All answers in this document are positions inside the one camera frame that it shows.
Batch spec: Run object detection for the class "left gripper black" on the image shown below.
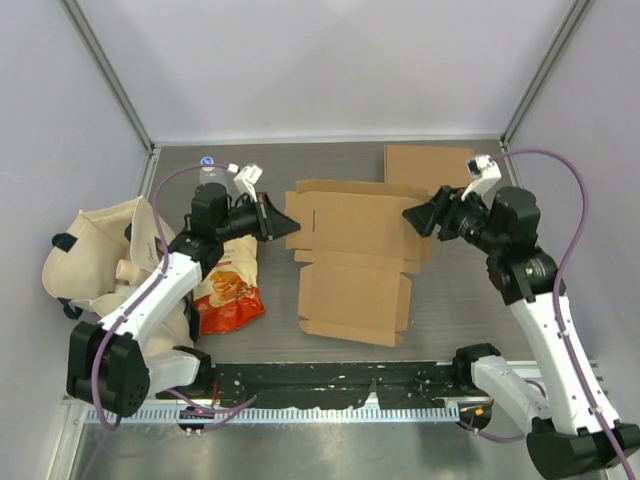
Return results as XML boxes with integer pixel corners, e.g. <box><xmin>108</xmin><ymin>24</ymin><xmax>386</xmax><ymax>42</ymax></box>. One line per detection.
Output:
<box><xmin>215</xmin><ymin>192</ymin><xmax>299</xmax><ymax>243</ymax></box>

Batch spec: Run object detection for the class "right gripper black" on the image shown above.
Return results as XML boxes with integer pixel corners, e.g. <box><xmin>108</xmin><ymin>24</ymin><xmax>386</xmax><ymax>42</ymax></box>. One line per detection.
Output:
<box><xmin>403</xmin><ymin>183</ymin><xmax>506</xmax><ymax>255</ymax></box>

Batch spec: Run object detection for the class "large brown cardboard box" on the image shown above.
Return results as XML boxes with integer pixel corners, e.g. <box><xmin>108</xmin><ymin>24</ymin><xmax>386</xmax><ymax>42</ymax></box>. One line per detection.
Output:
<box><xmin>384</xmin><ymin>144</ymin><xmax>474</xmax><ymax>194</ymax></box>

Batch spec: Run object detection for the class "small cardboard box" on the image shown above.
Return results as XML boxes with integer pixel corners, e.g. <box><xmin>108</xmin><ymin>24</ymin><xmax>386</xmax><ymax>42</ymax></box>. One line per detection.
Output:
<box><xmin>285</xmin><ymin>179</ymin><xmax>432</xmax><ymax>347</ymax></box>

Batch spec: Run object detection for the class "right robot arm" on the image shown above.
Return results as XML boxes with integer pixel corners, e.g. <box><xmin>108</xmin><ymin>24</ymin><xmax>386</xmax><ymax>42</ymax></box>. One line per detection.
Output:
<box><xmin>402</xmin><ymin>186</ymin><xmax>639</xmax><ymax>479</ymax></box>

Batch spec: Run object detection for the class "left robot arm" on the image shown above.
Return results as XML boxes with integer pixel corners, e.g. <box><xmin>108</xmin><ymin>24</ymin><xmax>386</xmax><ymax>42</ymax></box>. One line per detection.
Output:
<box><xmin>66</xmin><ymin>183</ymin><xmax>301</xmax><ymax>417</ymax></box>

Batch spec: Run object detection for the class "clear plastic water bottle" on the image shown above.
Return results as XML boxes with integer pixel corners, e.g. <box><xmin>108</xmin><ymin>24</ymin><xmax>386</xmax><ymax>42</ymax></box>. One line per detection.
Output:
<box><xmin>199</xmin><ymin>156</ymin><xmax>231</xmax><ymax>194</ymax></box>

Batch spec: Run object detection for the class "cassava chips bag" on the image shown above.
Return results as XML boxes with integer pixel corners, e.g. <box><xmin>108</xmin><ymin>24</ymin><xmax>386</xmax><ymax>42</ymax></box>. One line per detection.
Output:
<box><xmin>193</xmin><ymin>235</ymin><xmax>266</xmax><ymax>336</ymax></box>

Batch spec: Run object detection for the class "beige bottle in tote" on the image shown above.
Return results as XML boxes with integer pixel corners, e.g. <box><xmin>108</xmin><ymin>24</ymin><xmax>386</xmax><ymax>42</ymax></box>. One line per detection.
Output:
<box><xmin>115</xmin><ymin>259</ymin><xmax>139</xmax><ymax>285</ymax></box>

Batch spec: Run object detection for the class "beige canvas tote bag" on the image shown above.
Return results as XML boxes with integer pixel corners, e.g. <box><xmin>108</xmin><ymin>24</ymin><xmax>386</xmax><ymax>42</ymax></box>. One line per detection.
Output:
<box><xmin>42</xmin><ymin>197</ymin><xmax>201</xmax><ymax>359</ymax></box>

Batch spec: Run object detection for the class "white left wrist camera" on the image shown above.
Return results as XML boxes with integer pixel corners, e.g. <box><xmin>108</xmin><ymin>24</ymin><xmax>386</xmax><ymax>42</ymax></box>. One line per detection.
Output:
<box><xmin>227</xmin><ymin>163</ymin><xmax>263</xmax><ymax>202</ymax></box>

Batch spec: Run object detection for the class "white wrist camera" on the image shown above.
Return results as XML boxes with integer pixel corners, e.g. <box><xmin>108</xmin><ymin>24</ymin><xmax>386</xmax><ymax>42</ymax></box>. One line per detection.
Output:
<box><xmin>461</xmin><ymin>155</ymin><xmax>502</xmax><ymax>201</ymax></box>
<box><xmin>227</xmin><ymin>163</ymin><xmax>263</xmax><ymax>202</ymax></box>

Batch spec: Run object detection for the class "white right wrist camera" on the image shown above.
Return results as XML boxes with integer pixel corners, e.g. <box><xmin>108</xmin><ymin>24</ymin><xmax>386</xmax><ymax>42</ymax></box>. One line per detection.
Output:
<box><xmin>461</xmin><ymin>155</ymin><xmax>502</xmax><ymax>201</ymax></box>

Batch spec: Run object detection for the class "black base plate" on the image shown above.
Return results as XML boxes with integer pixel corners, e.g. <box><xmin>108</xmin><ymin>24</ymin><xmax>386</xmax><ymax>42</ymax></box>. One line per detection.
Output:
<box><xmin>179</xmin><ymin>361</ymin><xmax>486</xmax><ymax>410</ymax></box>

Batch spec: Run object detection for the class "slotted cable duct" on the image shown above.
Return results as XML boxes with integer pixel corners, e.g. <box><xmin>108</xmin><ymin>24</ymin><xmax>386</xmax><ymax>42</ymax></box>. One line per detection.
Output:
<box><xmin>121</xmin><ymin>403</ymin><xmax>460</xmax><ymax>424</ymax></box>

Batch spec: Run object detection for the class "right aluminium frame post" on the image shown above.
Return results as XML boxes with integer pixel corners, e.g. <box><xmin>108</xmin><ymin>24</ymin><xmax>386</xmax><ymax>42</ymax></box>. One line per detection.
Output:
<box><xmin>500</xmin><ymin>0</ymin><xmax>593</xmax><ymax>148</ymax></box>

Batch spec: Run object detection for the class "aluminium frame post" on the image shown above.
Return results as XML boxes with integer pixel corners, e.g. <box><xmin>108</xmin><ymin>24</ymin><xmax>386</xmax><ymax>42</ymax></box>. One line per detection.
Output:
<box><xmin>500</xmin><ymin>0</ymin><xmax>593</xmax><ymax>148</ymax></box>
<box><xmin>59</xmin><ymin>0</ymin><xmax>159</xmax><ymax>197</ymax></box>

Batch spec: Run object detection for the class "left aluminium frame post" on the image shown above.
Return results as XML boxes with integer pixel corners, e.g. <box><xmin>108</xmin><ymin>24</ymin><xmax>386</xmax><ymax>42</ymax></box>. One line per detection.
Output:
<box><xmin>59</xmin><ymin>0</ymin><xmax>159</xmax><ymax>197</ymax></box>

